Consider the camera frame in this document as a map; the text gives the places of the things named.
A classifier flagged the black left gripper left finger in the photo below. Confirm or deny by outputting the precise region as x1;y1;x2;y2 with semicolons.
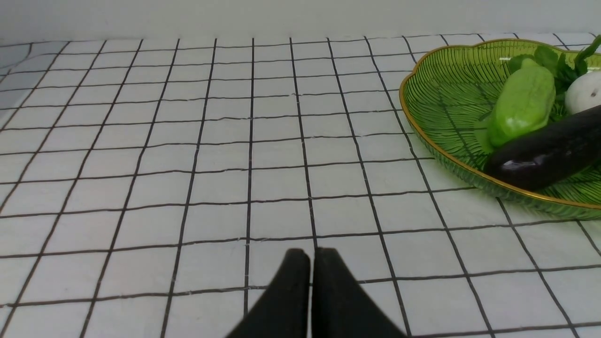
228;249;311;338

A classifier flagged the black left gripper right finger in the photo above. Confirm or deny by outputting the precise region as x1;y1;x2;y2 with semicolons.
311;247;406;338

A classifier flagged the green leaf-shaped glass plate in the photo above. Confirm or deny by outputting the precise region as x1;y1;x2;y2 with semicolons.
399;37;600;220

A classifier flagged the light green chayote gourd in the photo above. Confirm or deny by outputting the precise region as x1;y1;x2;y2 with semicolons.
487;58;556;148

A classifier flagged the dark purple eggplant on plate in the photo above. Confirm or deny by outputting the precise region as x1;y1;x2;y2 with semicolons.
482;106;601;191

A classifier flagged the white radish with leaves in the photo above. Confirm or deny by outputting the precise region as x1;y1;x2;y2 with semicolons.
508;36;600;114

